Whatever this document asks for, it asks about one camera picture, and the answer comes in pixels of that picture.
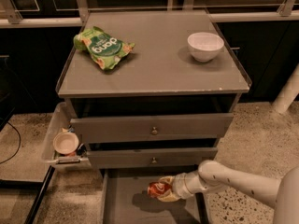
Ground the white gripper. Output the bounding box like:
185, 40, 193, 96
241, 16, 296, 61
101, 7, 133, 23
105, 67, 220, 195
158, 171, 200, 203

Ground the orange coke can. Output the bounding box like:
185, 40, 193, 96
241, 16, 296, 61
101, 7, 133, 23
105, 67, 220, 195
148, 182, 172, 198

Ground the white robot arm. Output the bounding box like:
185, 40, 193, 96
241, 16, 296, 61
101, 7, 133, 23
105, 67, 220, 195
161, 71, 299, 224

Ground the middle grey drawer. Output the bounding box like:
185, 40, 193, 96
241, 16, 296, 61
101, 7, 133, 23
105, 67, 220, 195
88, 147, 218, 169

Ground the open bottom grey drawer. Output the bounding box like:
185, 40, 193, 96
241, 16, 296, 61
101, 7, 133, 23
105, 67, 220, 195
100, 167, 211, 224

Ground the top grey drawer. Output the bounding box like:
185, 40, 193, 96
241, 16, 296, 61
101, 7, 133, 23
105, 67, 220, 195
71, 113, 233, 143

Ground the grey drawer cabinet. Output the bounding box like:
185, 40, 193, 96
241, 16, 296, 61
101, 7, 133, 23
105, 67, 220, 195
56, 11, 251, 156

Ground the small white bowl in bin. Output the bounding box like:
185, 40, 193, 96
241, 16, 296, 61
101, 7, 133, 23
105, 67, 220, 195
53, 132, 79, 155

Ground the white bowl on cabinet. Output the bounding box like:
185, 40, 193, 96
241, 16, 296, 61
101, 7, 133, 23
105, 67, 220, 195
187, 32, 224, 62

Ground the green chip bag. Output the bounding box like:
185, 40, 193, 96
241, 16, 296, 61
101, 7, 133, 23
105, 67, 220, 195
73, 26, 135, 71

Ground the black floor cable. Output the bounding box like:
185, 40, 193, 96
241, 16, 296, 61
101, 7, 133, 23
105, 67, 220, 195
0, 119, 22, 165

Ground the metal railing frame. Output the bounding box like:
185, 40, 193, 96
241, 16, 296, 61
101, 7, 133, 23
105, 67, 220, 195
0, 0, 299, 28

